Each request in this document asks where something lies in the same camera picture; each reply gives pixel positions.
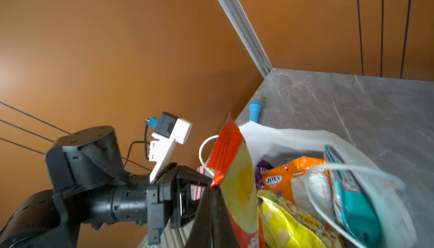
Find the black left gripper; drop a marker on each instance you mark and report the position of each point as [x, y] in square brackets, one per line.
[172, 189]

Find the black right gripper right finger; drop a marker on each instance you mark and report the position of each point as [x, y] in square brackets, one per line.
[223, 235]

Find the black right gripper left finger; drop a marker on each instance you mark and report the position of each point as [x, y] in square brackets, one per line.
[200, 235]

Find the red snack packet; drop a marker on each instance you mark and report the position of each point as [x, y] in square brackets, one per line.
[234, 176]

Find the yellow snack bag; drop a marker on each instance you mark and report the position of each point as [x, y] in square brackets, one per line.
[285, 225]

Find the purple snack bag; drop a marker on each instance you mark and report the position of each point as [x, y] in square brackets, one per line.
[262, 167]

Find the orange snack bag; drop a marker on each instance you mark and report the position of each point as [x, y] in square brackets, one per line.
[288, 181]

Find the teal Fox's candy bag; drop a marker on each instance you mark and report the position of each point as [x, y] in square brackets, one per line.
[352, 209]

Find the floral paper gift bag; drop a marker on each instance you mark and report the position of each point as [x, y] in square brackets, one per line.
[280, 146]

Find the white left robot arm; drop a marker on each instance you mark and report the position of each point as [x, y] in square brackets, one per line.
[91, 186]

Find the aluminium frame rail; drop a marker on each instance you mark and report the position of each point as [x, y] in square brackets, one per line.
[170, 238]

